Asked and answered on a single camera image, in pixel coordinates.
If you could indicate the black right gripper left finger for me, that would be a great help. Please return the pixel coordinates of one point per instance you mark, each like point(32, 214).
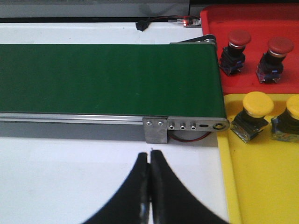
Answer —
point(131, 202)

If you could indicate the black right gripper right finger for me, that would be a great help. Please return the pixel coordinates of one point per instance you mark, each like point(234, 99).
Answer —
point(172, 202)

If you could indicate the yellow mushroom push button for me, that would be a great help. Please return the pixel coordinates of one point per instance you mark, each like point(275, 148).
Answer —
point(250, 121)
point(285, 127)

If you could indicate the red mushroom push button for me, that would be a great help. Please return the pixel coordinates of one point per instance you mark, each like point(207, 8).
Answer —
point(232, 58)
point(270, 66)

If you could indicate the steel conveyor end plate right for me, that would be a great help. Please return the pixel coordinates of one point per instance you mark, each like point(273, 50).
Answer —
point(205, 124)

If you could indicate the steel conveyor end plate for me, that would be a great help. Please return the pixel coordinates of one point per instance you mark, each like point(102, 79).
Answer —
point(205, 124)
point(209, 38)

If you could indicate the yellow plastic tray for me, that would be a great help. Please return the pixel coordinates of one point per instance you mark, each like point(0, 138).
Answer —
point(261, 178)

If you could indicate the green conveyor belt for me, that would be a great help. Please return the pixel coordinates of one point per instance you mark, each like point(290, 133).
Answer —
point(114, 79)

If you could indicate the far steel conveyor end plate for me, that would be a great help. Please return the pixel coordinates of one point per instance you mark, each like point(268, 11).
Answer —
point(209, 38)

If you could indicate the black sensor block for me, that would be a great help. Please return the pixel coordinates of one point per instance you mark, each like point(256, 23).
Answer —
point(142, 25)

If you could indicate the small red led circuit board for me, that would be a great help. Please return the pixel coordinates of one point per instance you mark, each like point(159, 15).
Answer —
point(191, 23)

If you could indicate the red plastic bin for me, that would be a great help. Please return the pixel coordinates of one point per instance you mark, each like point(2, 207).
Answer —
point(262, 21)

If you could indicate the steel conveyor bracket right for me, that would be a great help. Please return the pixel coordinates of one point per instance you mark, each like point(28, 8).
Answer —
point(155, 130)

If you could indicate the aluminium conveyor side rail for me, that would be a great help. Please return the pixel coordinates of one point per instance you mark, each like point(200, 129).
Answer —
point(81, 118)

